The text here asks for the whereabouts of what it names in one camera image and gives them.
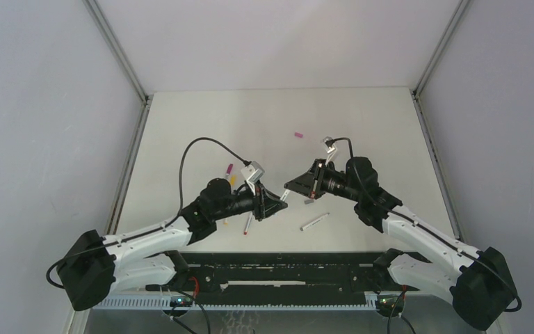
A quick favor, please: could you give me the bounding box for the red white pen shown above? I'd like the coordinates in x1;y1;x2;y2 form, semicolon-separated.
243;213;254;236

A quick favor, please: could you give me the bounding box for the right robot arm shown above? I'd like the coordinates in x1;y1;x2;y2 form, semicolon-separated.
284;157;523;331

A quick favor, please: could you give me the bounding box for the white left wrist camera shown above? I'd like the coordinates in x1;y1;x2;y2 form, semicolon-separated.
241;161;265;195

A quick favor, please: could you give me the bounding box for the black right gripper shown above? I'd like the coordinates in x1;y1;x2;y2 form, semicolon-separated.
285;159;361;203

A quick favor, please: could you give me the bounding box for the black camera cable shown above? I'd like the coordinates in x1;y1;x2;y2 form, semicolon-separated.
178;136;252;218
327;137;524;313

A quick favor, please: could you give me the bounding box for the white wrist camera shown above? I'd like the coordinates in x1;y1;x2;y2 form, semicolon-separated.
241;161;265;195
323;136;338;166

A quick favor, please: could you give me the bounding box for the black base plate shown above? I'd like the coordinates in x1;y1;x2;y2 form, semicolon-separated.
145;250;448;306

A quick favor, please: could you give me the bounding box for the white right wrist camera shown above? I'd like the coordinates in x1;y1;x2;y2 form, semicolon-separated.
323;136;338;166

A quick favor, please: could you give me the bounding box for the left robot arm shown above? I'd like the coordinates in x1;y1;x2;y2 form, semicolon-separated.
54;178;288;311

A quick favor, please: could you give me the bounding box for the aluminium frame rail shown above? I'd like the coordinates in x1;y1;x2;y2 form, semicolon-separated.
410;0;503;334
82;0;152;234

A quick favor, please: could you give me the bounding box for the blue white pen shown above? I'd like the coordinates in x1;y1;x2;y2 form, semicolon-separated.
280;189;290;202

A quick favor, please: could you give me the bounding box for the white cable duct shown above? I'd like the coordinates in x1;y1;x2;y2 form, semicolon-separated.
93;294;379;311

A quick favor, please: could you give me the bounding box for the black left camera cable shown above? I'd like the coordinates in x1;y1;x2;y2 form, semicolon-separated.
178;136;252;218

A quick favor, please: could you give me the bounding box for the black right camera cable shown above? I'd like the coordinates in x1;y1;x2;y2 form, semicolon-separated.
327;137;524;313

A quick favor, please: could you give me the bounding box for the right aluminium frame rail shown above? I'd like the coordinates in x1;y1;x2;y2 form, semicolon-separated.
410;0;503;334

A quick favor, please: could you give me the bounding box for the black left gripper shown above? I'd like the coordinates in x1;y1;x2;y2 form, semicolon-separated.
212;180;286;221

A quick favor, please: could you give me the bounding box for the grey white pen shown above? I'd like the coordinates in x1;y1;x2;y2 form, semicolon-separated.
300;212;330;232

